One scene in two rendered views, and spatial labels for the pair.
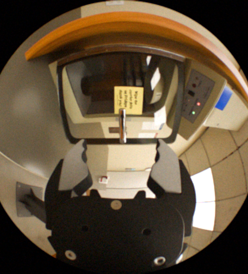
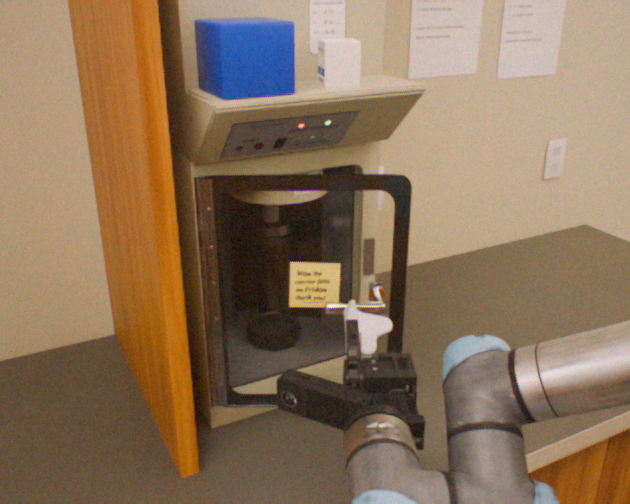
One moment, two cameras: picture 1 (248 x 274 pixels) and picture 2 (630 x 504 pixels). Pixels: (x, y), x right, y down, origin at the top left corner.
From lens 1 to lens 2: 0.79 m
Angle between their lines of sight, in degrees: 35
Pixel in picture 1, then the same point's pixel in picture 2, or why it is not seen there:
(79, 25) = (183, 376)
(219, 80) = (224, 120)
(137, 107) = (327, 271)
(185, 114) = (337, 130)
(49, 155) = not seen: hidden behind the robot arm
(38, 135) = not seen: hidden behind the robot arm
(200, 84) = (252, 139)
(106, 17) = (178, 344)
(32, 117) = (315, 465)
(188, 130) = (384, 107)
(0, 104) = not seen: outside the picture
